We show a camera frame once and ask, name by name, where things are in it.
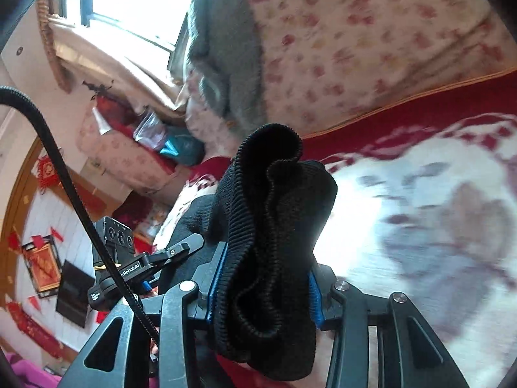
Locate black knit pants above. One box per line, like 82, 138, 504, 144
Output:
159, 124, 337, 381

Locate teal plastic bag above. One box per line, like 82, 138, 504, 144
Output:
133, 110, 205, 167

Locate red white floral blanket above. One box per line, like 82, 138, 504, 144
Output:
154, 73, 516, 387

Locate grey fleece garment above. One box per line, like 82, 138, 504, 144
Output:
187, 0, 266, 137

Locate beige curtain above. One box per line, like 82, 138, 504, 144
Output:
35, 0, 185, 124

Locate floral pink quilt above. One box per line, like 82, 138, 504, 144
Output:
185, 0, 516, 157

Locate black wall television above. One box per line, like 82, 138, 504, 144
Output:
56, 260, 95, 329

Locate black camera box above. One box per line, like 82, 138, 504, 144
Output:
92, 216, 135, 282

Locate red framed wall decoration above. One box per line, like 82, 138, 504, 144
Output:
8, 228, 62, 299

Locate black braided cable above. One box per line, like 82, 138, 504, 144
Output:
0, 85, 161, 344

